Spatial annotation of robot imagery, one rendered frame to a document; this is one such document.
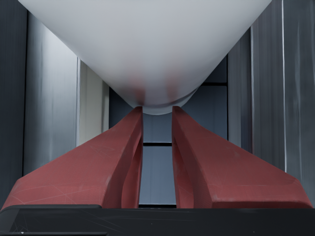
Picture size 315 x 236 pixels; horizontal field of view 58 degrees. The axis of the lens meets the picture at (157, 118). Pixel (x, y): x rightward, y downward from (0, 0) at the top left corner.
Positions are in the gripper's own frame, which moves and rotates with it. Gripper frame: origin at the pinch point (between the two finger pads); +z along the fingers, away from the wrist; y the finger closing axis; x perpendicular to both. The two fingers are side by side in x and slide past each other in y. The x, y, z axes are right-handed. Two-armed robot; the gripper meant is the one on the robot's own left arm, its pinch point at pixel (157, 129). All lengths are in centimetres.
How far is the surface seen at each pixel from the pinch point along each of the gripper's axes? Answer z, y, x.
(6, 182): 4.0, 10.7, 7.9
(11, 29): 11.0, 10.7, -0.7
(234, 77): 6.5, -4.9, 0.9
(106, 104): 3.3, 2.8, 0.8
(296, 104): 9.5, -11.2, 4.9
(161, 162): 3.1, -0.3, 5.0
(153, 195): 1.8, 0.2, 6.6
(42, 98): 9.9, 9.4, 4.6
